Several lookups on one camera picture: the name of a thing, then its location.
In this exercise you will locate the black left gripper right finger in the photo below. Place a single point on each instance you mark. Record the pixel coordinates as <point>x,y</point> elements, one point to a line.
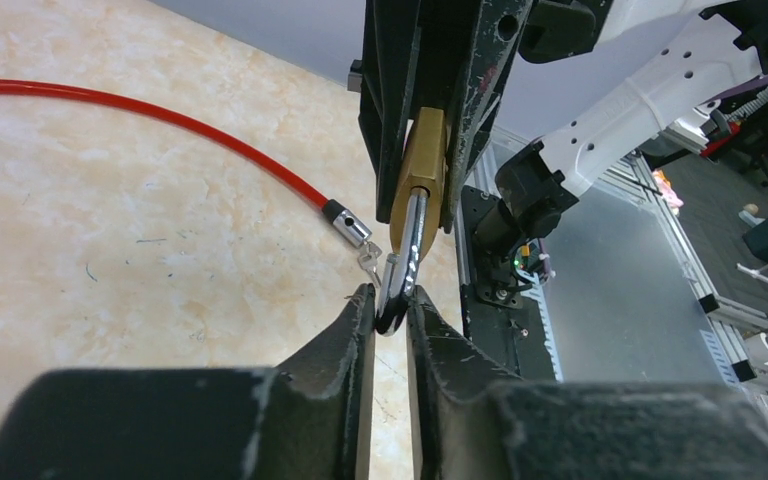
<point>474,419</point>

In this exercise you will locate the brass padlock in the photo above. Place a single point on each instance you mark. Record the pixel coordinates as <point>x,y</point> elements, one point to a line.
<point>415,216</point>

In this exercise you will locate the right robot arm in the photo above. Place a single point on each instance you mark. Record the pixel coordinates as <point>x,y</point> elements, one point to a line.
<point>431,79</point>

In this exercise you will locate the white slotted cable duct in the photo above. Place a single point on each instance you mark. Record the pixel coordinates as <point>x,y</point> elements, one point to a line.
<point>537,294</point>

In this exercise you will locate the silver cable lock keys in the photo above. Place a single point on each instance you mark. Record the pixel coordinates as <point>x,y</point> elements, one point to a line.
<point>368,259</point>

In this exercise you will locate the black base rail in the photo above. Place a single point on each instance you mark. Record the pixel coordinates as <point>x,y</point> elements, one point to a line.
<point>501,314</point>

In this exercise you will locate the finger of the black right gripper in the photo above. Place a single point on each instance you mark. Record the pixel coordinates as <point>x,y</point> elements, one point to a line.
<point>493,38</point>
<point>387,68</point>

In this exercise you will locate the red cable lock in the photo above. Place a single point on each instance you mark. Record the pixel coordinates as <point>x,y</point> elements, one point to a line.
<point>342,220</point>

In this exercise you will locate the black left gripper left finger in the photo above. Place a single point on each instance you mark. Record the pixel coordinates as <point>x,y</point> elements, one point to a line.
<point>308,417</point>

